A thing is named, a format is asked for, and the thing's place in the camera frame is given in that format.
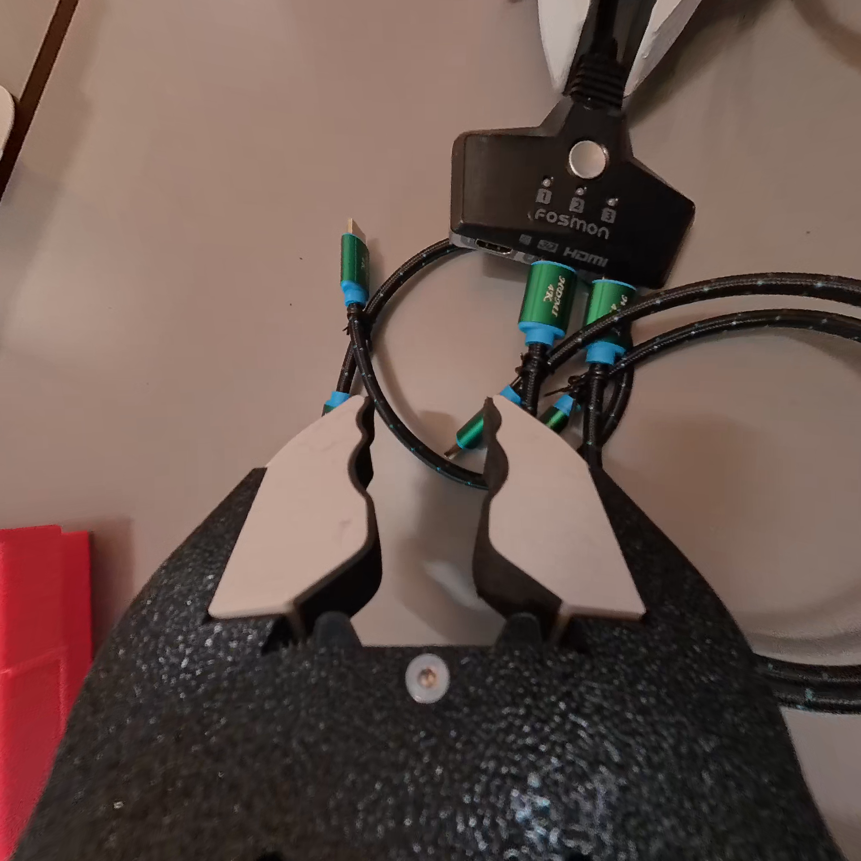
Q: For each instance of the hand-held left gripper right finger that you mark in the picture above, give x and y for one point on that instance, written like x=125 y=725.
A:
x=558 y=531

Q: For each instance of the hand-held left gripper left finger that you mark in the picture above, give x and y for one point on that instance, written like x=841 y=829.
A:
x=296 y=531

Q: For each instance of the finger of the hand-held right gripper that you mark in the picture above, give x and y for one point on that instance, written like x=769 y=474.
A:
x=558 y=33
x=662 y=33

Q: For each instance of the red bin with black divider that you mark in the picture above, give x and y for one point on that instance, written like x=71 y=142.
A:
x=33 y=639

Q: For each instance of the grey desk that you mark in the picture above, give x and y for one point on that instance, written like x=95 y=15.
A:
x=202 y=202
x=20 y=40

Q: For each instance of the tablet on white stand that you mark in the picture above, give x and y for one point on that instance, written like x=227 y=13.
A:
x=5 y=128

